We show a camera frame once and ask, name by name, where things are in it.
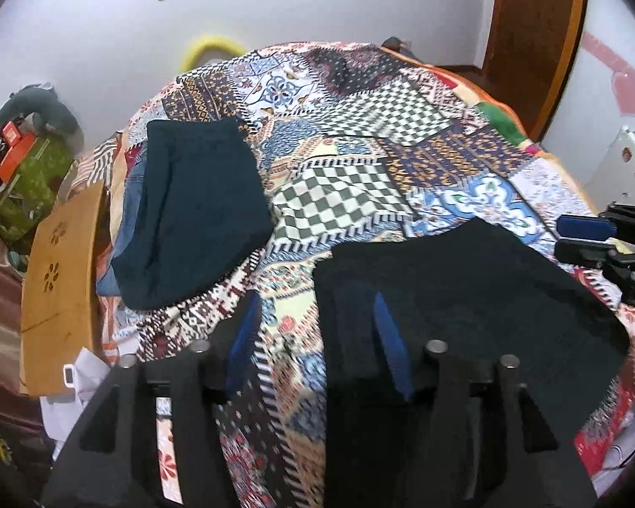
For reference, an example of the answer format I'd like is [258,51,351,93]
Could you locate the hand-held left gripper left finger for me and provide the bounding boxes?
[42,288,265,508]

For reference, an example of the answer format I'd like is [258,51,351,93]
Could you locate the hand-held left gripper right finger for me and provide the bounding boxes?
[373,291,599,508]

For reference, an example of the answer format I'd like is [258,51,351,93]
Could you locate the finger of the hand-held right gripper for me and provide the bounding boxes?
[554,238,615,268]
[557,213,617,238]

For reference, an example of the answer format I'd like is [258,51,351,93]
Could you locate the black pants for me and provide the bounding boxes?
[312,217,632,508]

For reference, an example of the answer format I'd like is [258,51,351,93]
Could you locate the dark teal pants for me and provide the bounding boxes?
[110,116,275,310]

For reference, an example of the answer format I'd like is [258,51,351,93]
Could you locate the blue jeans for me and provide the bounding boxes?
[96,159,150,297]

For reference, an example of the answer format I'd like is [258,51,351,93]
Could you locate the white cloth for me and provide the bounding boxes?
[39,346,118,456]

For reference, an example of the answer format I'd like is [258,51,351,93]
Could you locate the patchwork printed blanket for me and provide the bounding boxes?
[71,39,635,508]

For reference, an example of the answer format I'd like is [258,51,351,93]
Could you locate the wooden lap desk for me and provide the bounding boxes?
[20,182,110,398]

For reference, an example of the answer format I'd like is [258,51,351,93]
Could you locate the wooden door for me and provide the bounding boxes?
[481,0,592,141]

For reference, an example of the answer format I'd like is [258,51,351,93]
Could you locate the grey blue bag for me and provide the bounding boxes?
[382,37,420,59]

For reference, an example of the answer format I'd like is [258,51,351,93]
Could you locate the green patterned storage box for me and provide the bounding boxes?
[0,132,78,247]

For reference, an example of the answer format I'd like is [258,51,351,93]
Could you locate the orange box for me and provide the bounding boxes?
[0,121,38,183]

